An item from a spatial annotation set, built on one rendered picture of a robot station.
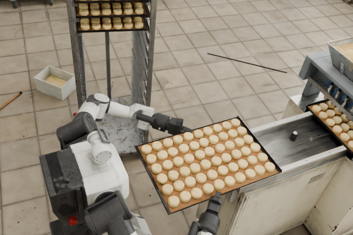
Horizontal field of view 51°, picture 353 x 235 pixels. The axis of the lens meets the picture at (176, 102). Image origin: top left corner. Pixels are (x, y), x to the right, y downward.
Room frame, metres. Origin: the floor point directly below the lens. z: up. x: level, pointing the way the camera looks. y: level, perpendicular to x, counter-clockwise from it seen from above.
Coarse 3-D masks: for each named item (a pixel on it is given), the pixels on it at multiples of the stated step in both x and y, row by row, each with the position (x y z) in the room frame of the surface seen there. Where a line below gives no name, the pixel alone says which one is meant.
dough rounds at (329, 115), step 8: (320, 104) 1.77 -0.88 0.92; (328, 104) 1.78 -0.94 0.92; (320, 112) 1.69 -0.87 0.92; (328, 112) 1.70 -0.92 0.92; (336, 112) 1.72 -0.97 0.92; (328, 120) 1.63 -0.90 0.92; (336, 120) 1.64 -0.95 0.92; (344, 120) 1.66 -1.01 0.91; (336, 128) 1.57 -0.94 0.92; (344, 128) 1.58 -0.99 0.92; (352, 128) 1.61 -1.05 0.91; (344, 136) 1.51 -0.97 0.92; (352, 136) 1.52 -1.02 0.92; (352, 144) 1.46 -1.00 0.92
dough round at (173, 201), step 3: (171, 198) 0.90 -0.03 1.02; (174, 198) 0.91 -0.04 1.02; (177, 198) 0.91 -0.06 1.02; (168, 201) 0.89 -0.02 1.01; (171, 201) 0.89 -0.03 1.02; (174, 201) 0.89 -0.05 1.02; (177, 201) 0.89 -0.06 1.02; (168, 204) 0.88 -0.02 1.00; (171, 204) 0.88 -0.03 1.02; (174, 204) 0.88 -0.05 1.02; (177, 204) 0.88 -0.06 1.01; (174, 207) 0.87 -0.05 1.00
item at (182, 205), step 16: (144, 144) 1.20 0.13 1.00; (144, 160) 1.11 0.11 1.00; (160, 160) 1.12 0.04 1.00; (208, 160) 1.16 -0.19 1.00; (192, 176) 1.05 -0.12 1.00; (224, 176) 1.07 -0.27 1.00; (256, 176) 1.10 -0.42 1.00; (176, 192) 0.95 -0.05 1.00; (224, 192) 0.99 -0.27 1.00; (176, 208) 0.87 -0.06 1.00
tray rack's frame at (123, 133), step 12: (108, 36) 2.41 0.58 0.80; (108, 48) 2.41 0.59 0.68; (108, 60) 2.40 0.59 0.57; (108, 72) 2.40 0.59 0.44; (108, 84) 2.40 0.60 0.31; (108, 96) 2.40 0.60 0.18; (108, 120) 2.14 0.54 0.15; (120, 120) 2.16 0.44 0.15; (132, 120) 2.18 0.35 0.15; (108, 132) 2.01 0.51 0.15; (120, 132) 2.03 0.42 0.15; (132, 132) 2.04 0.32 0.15; (120, 144) 1.90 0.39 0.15; (132, 144) 1.92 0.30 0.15
